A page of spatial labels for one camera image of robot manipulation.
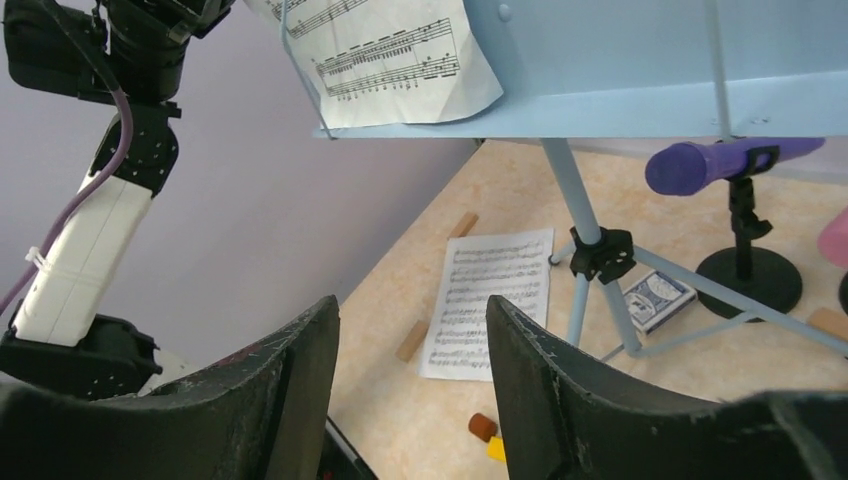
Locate blue playing card box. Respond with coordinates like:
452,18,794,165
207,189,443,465
624,270,697,335

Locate brown wooden cylinder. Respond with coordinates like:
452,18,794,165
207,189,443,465
467,413,498,443

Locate purple toy microphone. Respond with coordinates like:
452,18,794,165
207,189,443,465
645,137,826,196

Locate wooden block near left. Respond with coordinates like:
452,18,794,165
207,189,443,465
395,320,430,363

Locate black left microphone stand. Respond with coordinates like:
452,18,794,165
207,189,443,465
696,145,803,313

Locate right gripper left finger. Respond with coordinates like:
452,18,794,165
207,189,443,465
1,296,340,479

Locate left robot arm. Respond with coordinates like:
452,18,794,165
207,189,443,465
1,1,232,401

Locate sheet music page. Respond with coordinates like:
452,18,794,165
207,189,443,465
417,228,556,384
247,0,503,130

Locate light blue music stand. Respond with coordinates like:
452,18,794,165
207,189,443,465
278,0,848,362

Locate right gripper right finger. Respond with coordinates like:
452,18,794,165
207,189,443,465
486,295,847,479

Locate yellow wooden block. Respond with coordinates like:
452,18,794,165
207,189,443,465
486,436,506,463

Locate pink toy microphone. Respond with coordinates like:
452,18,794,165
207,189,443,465
817,207,848,269

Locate wooden block far left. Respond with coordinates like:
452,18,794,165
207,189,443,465
448,212,479,239

